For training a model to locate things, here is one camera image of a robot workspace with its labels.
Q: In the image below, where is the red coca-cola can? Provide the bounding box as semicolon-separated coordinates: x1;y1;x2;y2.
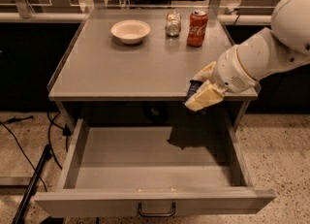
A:
187;10;208;47

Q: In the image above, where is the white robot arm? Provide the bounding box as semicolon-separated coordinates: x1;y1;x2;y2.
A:
185;0;310;112

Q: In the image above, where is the black floor cable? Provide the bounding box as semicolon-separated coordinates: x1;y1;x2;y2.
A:
0;111;71;193

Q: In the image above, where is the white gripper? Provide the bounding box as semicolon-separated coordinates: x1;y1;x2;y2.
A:
185;46;256;112

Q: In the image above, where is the black floor rail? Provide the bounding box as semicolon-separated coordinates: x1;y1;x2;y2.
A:
12;144;51;224

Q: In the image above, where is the blue rxbar blueberry bar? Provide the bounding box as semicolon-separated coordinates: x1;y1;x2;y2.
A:
186;80;202;100

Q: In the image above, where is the clear glass jar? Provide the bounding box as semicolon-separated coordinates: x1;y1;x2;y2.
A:
165;11;181;37

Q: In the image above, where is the grey cabinet table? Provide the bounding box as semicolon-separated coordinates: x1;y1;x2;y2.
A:
48;8;258;132

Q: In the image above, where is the grey open top drawer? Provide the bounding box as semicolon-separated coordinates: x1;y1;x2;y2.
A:
35;123;275;217

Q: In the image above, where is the black drawer handle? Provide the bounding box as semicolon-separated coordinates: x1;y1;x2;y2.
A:
138;202;176;218

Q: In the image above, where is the white bowl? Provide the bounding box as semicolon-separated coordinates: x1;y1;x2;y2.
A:
110;20;150;45

